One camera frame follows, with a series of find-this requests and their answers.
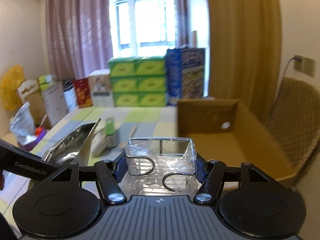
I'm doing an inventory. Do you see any silver foil bag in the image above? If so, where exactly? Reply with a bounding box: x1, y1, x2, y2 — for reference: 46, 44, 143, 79
42, 118, 101, 167

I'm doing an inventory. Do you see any white parrot ointment box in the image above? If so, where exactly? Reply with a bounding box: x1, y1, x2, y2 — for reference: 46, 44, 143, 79
90, 130, 106, 157

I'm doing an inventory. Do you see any green medicine box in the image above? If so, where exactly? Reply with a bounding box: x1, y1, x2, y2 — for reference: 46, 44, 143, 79
105, 117, 117, 148

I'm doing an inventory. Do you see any clear plastic container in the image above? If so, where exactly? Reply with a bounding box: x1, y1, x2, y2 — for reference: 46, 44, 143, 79
120, 137, 200, 197

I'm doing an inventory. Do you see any operator hand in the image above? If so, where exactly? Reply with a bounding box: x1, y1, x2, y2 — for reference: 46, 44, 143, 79
0, 171, 5, 191

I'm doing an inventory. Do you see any purple box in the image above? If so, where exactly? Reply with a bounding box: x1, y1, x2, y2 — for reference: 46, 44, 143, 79
18, 127, 47, 152

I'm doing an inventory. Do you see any crumpled clear plastic bag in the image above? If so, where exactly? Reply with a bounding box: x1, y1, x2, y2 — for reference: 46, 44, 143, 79
10, 102, 36, 144

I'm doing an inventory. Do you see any brown cardboard packaging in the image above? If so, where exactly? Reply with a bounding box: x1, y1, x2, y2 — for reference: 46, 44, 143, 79
16, 79, 70, 129

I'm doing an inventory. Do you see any brown cardboard box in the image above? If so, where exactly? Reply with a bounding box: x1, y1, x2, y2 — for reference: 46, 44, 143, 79
177, 99, 297, 187

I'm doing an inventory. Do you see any yellow plastic bag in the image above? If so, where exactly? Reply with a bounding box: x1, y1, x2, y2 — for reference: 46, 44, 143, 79
1, 64, 25, 111

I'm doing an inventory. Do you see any quilted tan chair cover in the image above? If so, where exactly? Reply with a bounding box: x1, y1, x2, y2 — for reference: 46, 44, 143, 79
266, 77, 319, 170

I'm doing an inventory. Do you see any checkered tablecloth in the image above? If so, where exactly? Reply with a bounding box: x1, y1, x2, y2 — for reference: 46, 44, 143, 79
1, 106, 177, 228

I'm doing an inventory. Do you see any red greeting envelope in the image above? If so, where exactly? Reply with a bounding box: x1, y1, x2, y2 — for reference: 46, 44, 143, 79
73, 78, 93, 108

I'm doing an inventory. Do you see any white product box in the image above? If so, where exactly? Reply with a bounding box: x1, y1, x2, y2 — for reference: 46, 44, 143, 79
88, 69, 114, 108

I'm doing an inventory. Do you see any green tissue pack bottom left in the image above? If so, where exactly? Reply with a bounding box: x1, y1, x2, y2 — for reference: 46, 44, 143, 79
113, 93, 140, 107

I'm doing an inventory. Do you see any green tissue pack middle left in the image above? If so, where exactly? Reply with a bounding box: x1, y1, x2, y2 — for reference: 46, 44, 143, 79
111, 77, 138, 93

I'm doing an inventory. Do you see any green tissue pack bottom right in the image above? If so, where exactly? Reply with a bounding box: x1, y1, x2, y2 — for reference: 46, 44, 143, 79
139, 92, 168, 107

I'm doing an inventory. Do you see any green tissue pack middle right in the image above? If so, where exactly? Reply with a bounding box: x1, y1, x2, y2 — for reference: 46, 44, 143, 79
137, 76, 167, 92

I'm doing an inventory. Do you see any pink curtain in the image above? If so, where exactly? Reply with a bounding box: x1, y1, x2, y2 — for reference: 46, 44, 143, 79
46, 0, 113, 80

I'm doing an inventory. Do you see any blue milk carton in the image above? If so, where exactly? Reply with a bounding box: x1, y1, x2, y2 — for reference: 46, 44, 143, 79
165, 47, 205, 105

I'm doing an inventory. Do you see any wooden door panel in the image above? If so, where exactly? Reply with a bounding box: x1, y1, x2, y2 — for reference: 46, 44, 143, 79
208, 0, 281, 122

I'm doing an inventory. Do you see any wall power socket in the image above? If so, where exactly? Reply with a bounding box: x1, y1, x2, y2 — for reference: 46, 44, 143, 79
294, 55, 315, 77

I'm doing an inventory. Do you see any black power cable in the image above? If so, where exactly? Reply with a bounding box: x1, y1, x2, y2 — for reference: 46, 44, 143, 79
278, 56, 302, 91

